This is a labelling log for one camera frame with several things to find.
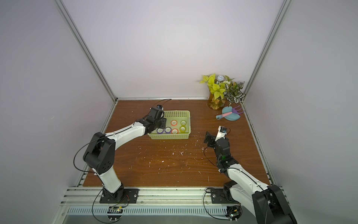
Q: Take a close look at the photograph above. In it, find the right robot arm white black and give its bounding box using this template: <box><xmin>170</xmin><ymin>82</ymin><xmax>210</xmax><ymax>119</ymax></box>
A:
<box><xmin>204</xmin><ymin>131</ymin><xmax>297</xmax><ymax>224</ymax></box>

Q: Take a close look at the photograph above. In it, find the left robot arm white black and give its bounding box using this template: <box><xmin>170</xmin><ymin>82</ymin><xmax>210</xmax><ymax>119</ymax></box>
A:
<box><xmin>83</xmin><ymin>105</ymin><xmax>167</xmax><ymax>202</ymax></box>

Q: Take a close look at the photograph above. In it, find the right controller board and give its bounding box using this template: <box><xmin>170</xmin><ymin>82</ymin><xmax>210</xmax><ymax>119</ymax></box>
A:
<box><xmin>225</xmin><ymin>204</ymin><xmax>242</xmax><ymax>222</ymax></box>

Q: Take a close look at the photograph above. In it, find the red tape roll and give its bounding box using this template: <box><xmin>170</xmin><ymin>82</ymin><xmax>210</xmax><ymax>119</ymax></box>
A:
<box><xmin>171</xmin><ymin>128</ymin><xmax>179</xmax><ymax>134</ymax></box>
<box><xmin>171</xmin><ymin>120</ymin><xmax>178</xmax><ymax>126</ymax></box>

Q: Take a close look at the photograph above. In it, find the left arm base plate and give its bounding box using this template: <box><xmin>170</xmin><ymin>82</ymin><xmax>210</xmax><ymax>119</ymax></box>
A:
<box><xmin>99</xmin><ymin>188</ymin><xmax>139</xmax><ymax>204</ymax></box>

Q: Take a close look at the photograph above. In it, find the yellow tape roll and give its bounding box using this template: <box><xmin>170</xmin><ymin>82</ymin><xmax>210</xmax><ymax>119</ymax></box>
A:
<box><xmin>180</xmin><ymin>126</ymin><xmax>186</xmax><ymax>133</ymax></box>

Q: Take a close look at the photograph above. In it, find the controller board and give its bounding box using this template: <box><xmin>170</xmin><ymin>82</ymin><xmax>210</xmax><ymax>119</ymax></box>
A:
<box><xmin>225</xmin><ymin>204</ymin><xmax>242</xmax><ymax>222</ymax></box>
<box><xmin>107</xmin><ymin>206</ymin><xmax>124</xmax><ymax>223</ymax></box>

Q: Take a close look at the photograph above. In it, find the left controller board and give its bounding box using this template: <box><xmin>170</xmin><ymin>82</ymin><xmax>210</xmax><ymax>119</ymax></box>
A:
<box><xmin>107</xmin><ymin>206</ymin><xmax>124</xmax><ymax>223</ymax></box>

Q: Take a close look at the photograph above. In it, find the green perforated storage basket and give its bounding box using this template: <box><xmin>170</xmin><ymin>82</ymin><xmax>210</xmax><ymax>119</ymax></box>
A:
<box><xmin>148</xmin><ymin>110</ymin><xmax>191</xmax><ymax>140</ymax></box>

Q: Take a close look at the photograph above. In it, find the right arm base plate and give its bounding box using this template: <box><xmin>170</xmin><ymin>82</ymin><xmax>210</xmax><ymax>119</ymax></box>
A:
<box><xmin>208</xmin><ymin>188</ymin><xmax>238</xmax><ymax>204</ymax></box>

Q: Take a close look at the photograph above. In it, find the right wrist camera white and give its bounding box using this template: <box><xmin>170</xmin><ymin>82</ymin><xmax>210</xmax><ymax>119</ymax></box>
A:
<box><xmin>215</xmin><ymin>126</ymin><xmax>228</xmax><ymax>141</ymax></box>

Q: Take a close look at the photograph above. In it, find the green leafy plant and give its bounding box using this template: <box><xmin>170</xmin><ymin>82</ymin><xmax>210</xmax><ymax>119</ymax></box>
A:
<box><xmin>200</xmin><ymin>73</ymin><xmax>246</xmax><ymax>105</ymax></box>

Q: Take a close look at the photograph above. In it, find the purple tape roll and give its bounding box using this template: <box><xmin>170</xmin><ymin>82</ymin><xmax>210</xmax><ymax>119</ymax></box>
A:
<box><xmin>157</xmin><ymin>128</ymin><xmax>164</xmax><ymax>134</ymax></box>
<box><xmin>164</xmin><ymin>127</ymin><xmax>172</xmax><ymax>134</ymax></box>

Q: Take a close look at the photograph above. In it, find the amber vase with flowers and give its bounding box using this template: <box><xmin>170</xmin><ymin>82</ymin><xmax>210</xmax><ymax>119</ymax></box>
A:
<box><xmin>208</xmin><ymin>94</ymin><xmax>226</xmax><ymax>110</ymax></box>

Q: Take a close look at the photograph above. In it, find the aluminium front rail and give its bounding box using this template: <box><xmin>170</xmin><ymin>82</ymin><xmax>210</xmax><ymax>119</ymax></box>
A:
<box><xmin>60</xmin><ymin>187</ymin><xmax>290</xmax><ymax>207</ymax></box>

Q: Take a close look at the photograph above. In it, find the pink purple toy rake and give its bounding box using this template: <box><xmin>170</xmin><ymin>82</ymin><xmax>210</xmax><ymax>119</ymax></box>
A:
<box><xmin>222</xmin><ymin>105</ymin><xmax>244</xmax><ymax>117</ymax></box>

